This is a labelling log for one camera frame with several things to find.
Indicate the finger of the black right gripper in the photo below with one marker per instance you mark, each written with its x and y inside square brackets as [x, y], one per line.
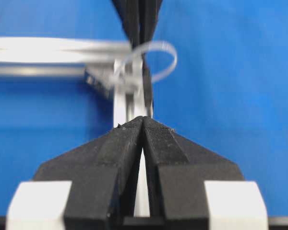
[128, 11]
[149, 18]

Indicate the aluminium extrusion frame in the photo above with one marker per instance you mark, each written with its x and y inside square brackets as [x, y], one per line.
[50, 51]

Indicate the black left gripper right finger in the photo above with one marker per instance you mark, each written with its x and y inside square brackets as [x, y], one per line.
[176, 169]

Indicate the clear zip tie loop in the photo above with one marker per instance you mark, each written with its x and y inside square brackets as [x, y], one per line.
[155, 46]

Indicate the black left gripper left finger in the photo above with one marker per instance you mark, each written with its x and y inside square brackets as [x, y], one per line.
[104, 174]

